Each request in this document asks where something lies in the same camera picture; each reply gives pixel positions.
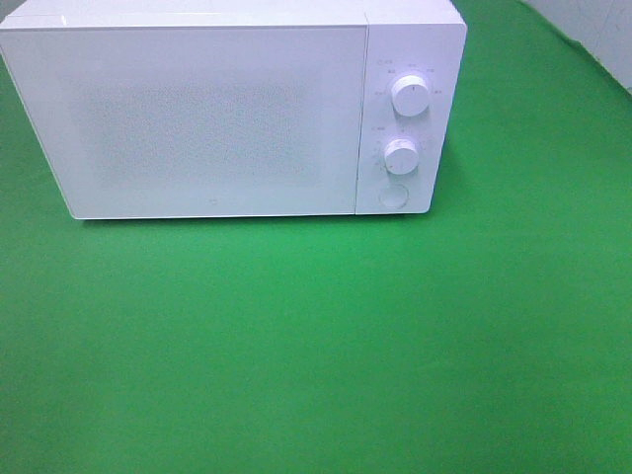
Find round white door release button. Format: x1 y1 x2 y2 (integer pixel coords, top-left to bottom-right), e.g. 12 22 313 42
379 184 409 209

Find white microwave knob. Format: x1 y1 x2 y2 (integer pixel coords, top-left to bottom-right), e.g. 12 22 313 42
390 74 431 118
384 138 420 176

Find white microwave door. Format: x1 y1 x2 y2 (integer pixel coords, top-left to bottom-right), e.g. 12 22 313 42
1 27 366 219

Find white microwave oven body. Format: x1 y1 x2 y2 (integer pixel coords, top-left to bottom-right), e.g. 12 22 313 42
1 1 467 215

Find green table cloth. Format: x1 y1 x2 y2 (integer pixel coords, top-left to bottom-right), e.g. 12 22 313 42
1 1 631 473

